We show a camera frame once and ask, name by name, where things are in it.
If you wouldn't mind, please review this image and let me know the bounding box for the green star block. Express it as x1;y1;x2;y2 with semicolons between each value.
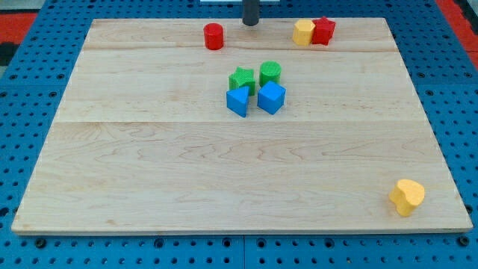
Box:
229;67;256;96

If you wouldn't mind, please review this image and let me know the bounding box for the yellow hexagon block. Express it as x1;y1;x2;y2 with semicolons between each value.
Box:
292;19;315;46

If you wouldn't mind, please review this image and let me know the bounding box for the red star block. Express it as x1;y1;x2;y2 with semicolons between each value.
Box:
311;16;336;46

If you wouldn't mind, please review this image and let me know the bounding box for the blue triangle block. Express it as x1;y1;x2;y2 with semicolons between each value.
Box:
226;86;249;117

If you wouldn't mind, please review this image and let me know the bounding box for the blue cube block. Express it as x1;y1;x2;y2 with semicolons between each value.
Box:
257;81;286;114

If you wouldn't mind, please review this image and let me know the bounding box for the green cylinder block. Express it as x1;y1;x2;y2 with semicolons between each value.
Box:
259;61;282;87

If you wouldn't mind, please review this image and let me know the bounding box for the light wooden board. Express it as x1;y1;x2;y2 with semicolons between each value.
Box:
11;18;473;235

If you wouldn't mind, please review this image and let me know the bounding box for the red cylinder block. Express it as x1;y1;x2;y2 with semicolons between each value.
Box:
203;22;224;50

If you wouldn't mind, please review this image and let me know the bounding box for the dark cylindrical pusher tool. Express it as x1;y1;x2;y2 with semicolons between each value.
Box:
242;0;260;26

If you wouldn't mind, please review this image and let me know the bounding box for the yellow heart block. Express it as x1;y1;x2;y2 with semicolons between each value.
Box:
388;179;426;217

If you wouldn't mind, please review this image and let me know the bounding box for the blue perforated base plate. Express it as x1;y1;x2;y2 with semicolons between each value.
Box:
1;1;477;268

